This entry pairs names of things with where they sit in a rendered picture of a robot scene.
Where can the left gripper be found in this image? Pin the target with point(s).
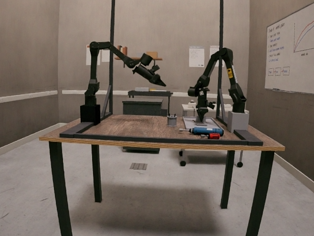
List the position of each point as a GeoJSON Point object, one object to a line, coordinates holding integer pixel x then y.
{"type": "Point", "coordinates": [200, 108]}

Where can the blue cylinder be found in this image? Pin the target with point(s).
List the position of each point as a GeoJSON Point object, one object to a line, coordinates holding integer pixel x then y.
{"type": "Point", "coordinates": [204, 131]}

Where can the red-handled screwdriver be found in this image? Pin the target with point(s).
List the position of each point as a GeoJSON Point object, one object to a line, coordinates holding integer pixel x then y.
{"type": "Point", "coordinates": [211, 136]}

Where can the grey cylinder with studs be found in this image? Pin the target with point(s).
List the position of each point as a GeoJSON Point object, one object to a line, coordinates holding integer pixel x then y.
{"type": "Point", "coordinates": [171, 120]}

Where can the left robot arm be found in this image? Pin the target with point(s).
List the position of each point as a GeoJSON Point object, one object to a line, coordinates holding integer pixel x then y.
{"type": "Point", "coordinates": [235, 91]}

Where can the white metal bracket plate with holes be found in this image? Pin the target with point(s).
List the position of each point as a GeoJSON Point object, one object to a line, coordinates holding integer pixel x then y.
{"type": "Point", "coordinates": [198, 122]}

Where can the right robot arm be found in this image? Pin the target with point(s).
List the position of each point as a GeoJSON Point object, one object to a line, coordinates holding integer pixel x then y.
{"type": "Point", "coordinates": [93, 86]}

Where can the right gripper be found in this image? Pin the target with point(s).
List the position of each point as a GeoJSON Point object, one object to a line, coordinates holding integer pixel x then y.
{"type": "Point", "coordinates": [155, 80]}

